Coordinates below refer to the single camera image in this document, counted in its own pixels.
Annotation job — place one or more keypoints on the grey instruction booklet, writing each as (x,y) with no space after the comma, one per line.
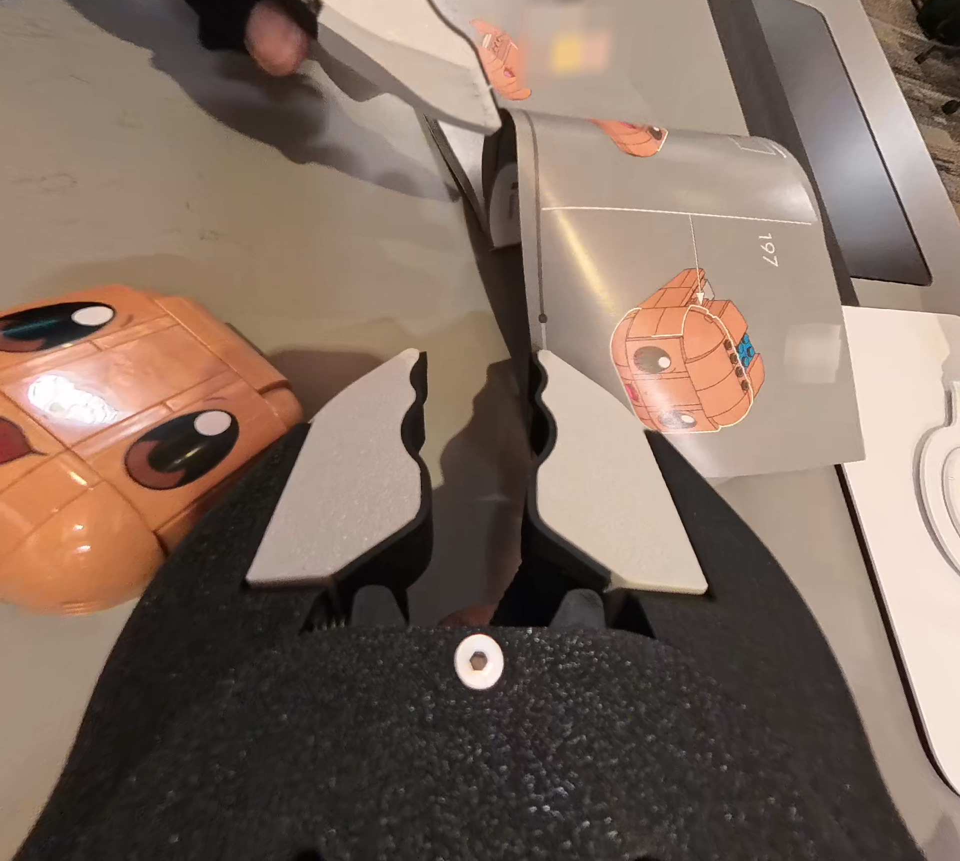
(660,238)

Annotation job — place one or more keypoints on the brown lego head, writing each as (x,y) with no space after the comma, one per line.
(112,441)

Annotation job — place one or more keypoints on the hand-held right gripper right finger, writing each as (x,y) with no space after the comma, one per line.
(607,493)

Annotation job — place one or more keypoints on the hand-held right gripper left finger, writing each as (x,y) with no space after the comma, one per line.
(352,486)

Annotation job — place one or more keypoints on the person's right hand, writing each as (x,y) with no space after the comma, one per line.
(469,615)

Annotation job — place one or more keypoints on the person's left hand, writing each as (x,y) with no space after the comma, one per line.
(277,40)

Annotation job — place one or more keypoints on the white desk stand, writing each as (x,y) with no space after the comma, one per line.
(915,538)

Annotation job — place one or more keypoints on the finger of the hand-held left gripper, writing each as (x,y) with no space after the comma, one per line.
(375,13)

